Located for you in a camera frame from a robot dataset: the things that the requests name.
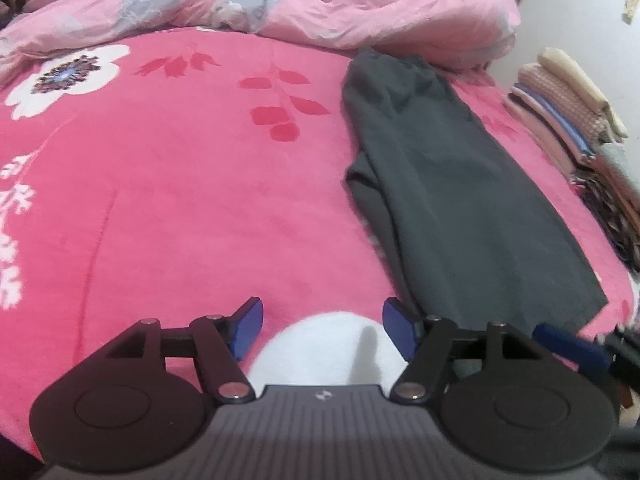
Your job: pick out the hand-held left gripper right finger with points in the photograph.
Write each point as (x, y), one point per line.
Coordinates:
(400, 326)

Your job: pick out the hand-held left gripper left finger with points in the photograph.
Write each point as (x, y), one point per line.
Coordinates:
(247, 327)

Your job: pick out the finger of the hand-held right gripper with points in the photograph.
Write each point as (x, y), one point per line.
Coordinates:
(570, 346)

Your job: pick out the dark grey pants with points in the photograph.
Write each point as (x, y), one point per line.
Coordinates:
(450, 200)

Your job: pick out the stack of folded clothes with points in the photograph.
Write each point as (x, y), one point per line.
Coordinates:
(585, 120)

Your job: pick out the pink floral bed blanket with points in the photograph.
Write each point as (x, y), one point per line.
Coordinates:
(190, 170)

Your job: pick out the pink patchwork quilt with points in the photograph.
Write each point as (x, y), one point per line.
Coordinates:
(320, 0)

